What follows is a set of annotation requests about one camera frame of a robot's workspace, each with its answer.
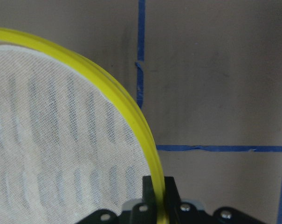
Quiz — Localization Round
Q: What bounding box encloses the white steamer cloth liner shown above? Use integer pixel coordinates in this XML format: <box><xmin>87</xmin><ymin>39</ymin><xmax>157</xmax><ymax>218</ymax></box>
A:
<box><xmin>0</xmin><ymin>44</ymin><xmax>155</xmax><ymax>224</ymax></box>

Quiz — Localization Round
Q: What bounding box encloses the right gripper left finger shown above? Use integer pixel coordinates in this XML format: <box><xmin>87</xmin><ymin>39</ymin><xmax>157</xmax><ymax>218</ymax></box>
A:
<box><xmin>129</xmin><ymin>176</ymin><xmax>158</xmax><ymax>224</ymax></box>

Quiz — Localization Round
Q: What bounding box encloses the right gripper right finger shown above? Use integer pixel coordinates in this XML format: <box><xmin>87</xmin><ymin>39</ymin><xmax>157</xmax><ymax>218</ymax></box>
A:
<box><xmin>165</xmin><ymin>176</ymin><xmax>183</xmax><ymax>224</ymax></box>

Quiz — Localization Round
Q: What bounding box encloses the yellow steamer layer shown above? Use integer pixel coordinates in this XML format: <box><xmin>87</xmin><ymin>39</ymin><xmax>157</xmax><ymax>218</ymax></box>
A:
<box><xmin>0</xmin><ymin>27</ymin><xmax>170</xmax><ymax>224</ymax></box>

